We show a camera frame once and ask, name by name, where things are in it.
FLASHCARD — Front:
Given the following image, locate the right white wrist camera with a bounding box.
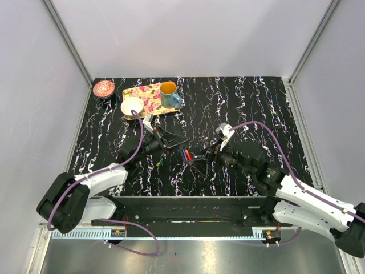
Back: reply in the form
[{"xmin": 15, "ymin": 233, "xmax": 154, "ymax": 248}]
[{"xmin": 216, "ymin": 123, "xmax": 235, "ymax": 151}]

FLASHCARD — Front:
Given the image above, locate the blue mug orange inside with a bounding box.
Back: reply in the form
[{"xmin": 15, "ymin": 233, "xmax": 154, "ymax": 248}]
[{"xmin": 159, "ymin": 82, "xmax": 182, "ymax": 108}]

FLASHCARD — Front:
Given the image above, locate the black remote control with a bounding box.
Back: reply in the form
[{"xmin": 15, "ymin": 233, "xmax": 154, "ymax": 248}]
[{"xmin": 179, "ymin": 146, "xmax": 197, "ymax": 163}]

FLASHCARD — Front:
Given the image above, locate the white small bowl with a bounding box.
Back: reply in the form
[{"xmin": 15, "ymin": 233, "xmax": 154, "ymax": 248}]
[{"xmin": 120, "ymin": 97, "xmax": 144, "ymax": 120}]

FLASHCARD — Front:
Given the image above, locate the green orange battery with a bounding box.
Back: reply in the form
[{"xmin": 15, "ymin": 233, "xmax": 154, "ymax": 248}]
[{"xmin": 156, "ymin": 159, "xmax": 164, "ymax": 167}]

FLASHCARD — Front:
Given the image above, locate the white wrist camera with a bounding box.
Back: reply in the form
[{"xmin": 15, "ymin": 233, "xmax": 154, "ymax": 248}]
[
  {"xmin": 143, "ymin": 114, "xmax": 154, "ymax": 132},
  {"xmin": 216, "ymin": 123, "xmax": 235, "ymax": 151}
]

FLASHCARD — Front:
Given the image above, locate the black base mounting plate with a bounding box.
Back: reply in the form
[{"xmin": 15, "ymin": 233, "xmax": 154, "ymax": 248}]
[{"xmin": 91, "ymin": 196, "xmax": 297, "ymax": 237}]

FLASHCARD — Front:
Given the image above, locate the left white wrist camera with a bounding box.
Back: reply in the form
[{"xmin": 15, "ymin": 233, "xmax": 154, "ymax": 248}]
[{"xmin": 143, "ymin": 114, "xmax": 154, "ymax": 132}]

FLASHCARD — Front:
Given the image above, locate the red patterned bowl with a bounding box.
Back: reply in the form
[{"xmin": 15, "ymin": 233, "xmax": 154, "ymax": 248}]
[{"xmin": 92, "ymin": 80, "xmax": 115, "ymax": 98}]

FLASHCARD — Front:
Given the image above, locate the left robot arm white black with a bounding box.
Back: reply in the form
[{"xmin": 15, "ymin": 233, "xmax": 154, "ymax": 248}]
[{"xmin": 36, "ymin": 126, "xmax": 188, "ymax": 234}]

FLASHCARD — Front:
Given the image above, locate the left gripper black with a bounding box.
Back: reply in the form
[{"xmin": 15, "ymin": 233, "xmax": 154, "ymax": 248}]
[{"xmin": 134, "ymin": 126, "xmax": 188, "ymax": 163}]

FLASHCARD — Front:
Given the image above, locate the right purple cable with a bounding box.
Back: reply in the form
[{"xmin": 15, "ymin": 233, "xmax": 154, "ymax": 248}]
[{"xmin": 228, "ymin": 120, "xmax": 365, "ymax": 248}]

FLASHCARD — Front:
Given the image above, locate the floral yellow tray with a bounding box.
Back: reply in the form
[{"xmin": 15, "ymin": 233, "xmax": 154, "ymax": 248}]
[{"xmin": 122, "ymin": 83, "xmax": 182, "ymax": 117}]

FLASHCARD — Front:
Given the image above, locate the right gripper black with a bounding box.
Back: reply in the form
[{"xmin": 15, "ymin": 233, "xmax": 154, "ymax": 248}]
[{"xmin": 189, "ymin": 138, "xmax": 255, "ymax": 177}]

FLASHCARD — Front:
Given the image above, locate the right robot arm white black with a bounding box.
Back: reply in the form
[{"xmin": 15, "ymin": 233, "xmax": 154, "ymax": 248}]
[{"xmin": 183, "ymin": 143, "xmax": 364, "ymax": 258}]

